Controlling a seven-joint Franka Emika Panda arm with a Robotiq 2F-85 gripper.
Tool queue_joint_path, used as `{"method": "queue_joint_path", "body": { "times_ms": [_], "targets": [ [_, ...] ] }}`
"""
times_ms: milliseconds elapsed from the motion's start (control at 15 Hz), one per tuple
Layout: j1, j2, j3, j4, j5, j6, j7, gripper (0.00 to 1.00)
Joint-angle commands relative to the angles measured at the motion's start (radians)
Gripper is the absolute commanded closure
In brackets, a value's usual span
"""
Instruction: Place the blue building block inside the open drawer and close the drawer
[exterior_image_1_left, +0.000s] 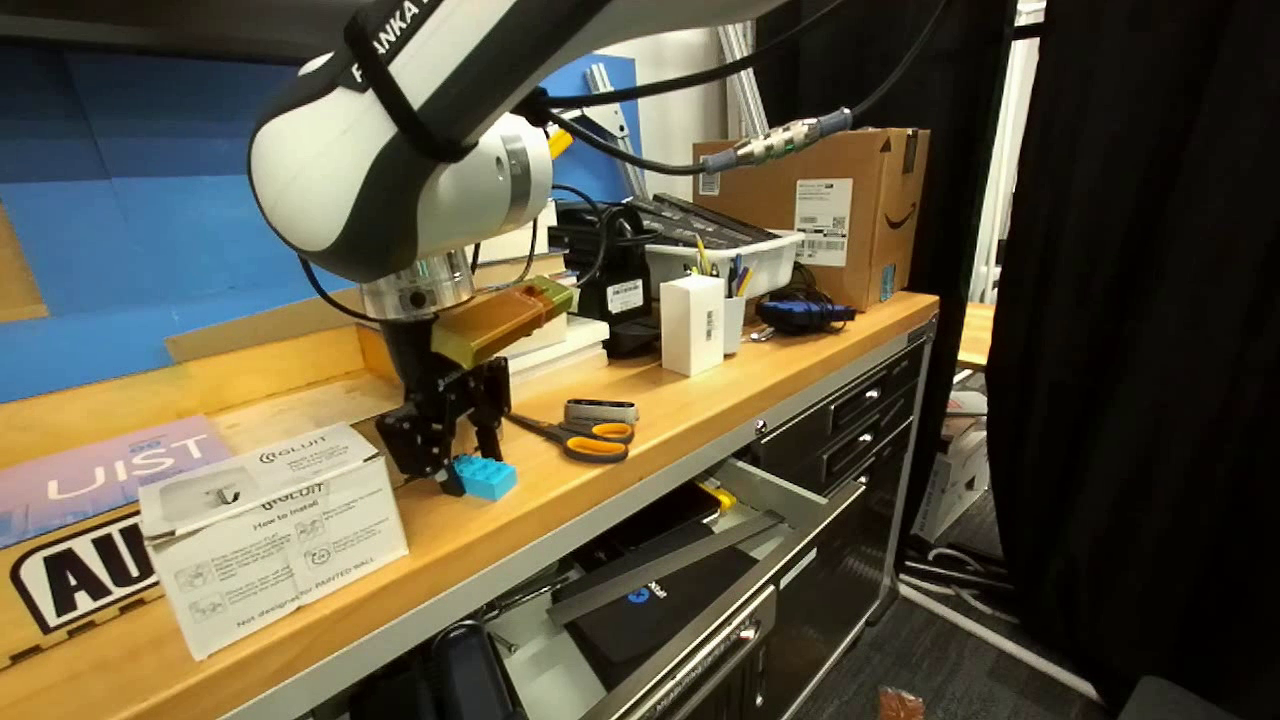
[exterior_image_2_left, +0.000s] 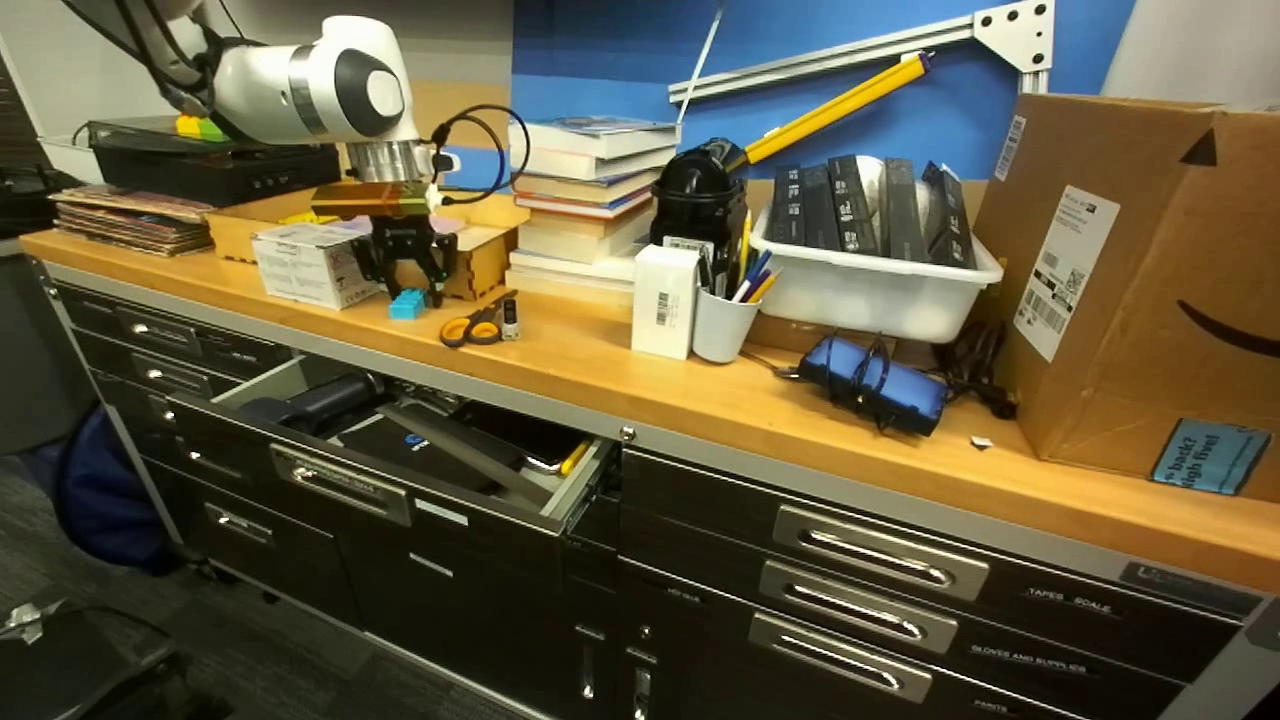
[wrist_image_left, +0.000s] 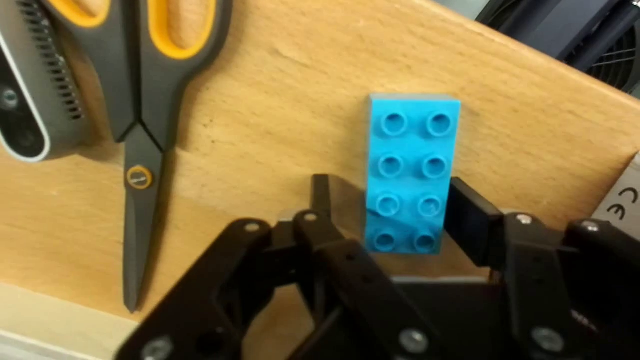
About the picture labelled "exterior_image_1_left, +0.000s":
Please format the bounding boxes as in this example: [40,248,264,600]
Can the white plastic bin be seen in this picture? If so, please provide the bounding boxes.
[644,229,805,300]

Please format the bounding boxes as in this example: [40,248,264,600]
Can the black keyboard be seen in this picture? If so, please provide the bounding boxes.
[628,192,782,249]

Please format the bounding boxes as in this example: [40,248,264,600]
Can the small white box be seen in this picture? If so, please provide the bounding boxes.
[659,274,727,378]

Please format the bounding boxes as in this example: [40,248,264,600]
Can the blue building block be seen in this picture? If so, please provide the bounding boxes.
[449,454,519,502]

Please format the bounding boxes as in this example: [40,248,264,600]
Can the black curtain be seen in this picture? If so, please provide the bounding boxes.
[754,0,1280,720]

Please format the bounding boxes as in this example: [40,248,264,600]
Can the bundle of aluminium rails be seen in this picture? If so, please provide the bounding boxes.
[714,21,772,141]

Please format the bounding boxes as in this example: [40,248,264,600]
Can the black closed drawer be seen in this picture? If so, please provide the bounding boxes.
[790,395,917,498]
[748,338,929,471]

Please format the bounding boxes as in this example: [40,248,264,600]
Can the small grey black tool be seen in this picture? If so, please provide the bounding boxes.
[564,398,640,427]

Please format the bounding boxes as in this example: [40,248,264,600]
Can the black device with label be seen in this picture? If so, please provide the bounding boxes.
[549,202,663,359]

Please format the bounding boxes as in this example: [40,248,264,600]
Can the blue foam boards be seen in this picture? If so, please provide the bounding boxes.
[0,40,642,405]

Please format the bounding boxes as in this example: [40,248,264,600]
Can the wooden table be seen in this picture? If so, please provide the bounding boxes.
[957,301,999,370]

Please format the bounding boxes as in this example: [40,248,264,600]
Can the black flat box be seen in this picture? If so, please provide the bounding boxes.
[549,544,763,693]

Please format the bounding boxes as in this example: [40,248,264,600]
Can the blue cable bundle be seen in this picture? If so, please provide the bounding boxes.
[750,288,859,343]

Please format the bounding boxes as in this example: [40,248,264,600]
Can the bundle of pens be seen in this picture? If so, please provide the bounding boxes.
[694,235,755,299]

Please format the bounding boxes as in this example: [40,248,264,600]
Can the aluminium rail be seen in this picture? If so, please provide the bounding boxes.
[584,63,652,203]

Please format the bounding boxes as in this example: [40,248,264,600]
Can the orange handled scissors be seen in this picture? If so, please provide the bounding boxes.
[507,411,636,465]

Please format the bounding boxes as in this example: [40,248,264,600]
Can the pink purple lettered sign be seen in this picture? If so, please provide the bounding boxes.
[0,414,234,550]

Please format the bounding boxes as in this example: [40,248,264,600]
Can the wooden sign with black letters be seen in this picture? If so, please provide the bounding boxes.
[0,509,167,670]

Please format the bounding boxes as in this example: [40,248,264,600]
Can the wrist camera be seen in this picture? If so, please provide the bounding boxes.
[431,276,578,370]

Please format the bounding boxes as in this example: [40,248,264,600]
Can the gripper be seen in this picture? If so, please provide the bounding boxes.
[376,315,514,498]

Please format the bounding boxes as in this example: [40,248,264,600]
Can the open drawer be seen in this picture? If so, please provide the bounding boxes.
[478,455,873,720]

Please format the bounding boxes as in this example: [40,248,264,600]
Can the white printed cardboard box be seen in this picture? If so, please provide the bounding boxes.
[138,422,410,662]

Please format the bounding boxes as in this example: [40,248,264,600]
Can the white cables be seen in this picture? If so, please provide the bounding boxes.
[897,544,1013,607]

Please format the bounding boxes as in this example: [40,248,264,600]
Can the brown cardboard box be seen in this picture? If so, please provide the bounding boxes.
[692,126,932,312]

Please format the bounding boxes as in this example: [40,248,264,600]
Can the stack of white books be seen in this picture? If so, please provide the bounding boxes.
[478,200,612,385]

